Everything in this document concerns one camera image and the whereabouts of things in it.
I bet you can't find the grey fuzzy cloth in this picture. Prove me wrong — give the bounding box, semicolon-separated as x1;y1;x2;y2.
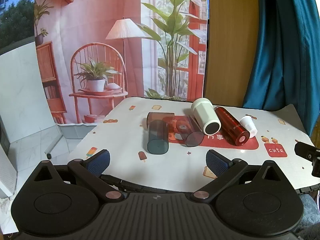
296;192;320;236

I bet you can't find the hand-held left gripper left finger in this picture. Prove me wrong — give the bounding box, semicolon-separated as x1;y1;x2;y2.
32;149;126;203

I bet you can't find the wooden panel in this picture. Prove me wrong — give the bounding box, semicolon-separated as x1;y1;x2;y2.
204;0;259;109

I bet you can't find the printed tablecloth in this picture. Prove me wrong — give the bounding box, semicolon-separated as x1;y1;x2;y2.
68;97;320;193

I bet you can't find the pale green white cup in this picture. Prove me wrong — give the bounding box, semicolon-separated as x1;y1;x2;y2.
191;98;222;136

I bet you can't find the white perforated appliance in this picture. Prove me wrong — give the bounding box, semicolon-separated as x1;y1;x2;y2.
0;140;18;198

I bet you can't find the small white cup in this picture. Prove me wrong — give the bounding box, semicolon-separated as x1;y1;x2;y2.
239;115;259;138

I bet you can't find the blue curtain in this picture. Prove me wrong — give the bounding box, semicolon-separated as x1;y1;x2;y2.
242;0;320;146

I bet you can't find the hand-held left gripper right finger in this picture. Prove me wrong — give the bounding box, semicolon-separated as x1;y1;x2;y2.
190;149;288;203

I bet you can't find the brown translucent cup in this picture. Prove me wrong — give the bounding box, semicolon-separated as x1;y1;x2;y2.
146;112;175;132
175;116;205;148

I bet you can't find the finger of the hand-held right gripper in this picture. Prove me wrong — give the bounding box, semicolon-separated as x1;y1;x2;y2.
294;142;320;178

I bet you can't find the dark teal translucent cup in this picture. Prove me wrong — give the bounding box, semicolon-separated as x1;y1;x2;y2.
146;119;169;154

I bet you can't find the printed room backdrop cloth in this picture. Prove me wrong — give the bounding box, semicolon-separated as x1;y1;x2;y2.
33;0;208;126

